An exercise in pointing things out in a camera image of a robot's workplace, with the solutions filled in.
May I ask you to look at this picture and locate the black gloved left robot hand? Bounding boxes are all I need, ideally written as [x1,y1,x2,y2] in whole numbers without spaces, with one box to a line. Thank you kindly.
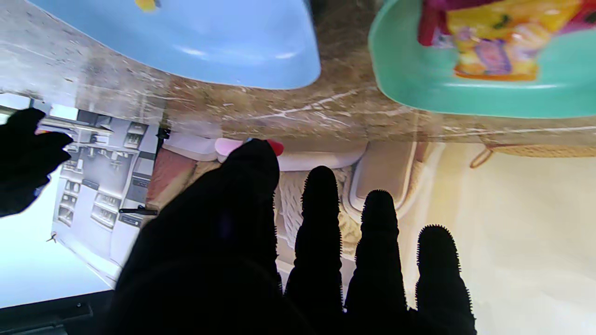
[107,139,476,335]

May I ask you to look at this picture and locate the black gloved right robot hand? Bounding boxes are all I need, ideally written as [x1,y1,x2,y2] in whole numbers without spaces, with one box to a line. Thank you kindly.
[0,108,74,218]

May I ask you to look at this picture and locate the pink red candy packet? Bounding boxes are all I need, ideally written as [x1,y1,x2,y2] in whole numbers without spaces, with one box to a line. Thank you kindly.
[417,0,596,47]

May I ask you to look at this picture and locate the orange candy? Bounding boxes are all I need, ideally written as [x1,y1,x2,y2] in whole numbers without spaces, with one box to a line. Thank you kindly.
[445,0,585,82]

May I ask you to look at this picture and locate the white shelf cabinet unit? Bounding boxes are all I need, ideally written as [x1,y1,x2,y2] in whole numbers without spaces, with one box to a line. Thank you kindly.
[47,109,161,280]

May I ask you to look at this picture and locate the cream knitted cushion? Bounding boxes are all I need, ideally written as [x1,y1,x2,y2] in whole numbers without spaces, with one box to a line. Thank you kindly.
[275,165,366,261]

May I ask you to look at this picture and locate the beige sofa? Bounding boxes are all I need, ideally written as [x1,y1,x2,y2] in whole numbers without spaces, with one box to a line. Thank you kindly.
[161,133,436,289]

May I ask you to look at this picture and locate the blue square plastic dish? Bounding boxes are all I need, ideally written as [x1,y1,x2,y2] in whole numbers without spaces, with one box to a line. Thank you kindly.
[26,0,322,90]

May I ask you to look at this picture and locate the green square plastic dish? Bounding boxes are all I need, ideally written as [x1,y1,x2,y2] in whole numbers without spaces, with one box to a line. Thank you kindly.
[368,0,596,119]

